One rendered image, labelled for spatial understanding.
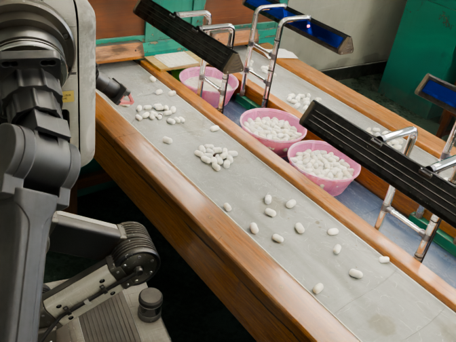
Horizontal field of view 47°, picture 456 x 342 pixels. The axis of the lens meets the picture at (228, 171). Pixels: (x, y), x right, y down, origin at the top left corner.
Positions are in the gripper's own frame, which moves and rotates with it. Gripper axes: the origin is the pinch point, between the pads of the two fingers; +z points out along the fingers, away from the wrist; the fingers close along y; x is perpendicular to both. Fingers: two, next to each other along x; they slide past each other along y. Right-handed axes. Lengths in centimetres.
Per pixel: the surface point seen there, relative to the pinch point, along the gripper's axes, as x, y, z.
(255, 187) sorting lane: -4, -52, 20
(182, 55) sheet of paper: -27, 44, 44
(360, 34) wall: -143, 116, 248
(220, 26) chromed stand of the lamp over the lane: -40.9, -6.6, 6.6
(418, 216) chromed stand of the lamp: -29, -88, 54
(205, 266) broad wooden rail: 22, -67, 3
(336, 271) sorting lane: -1, -94, 16
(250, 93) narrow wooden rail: -32, 5, 55
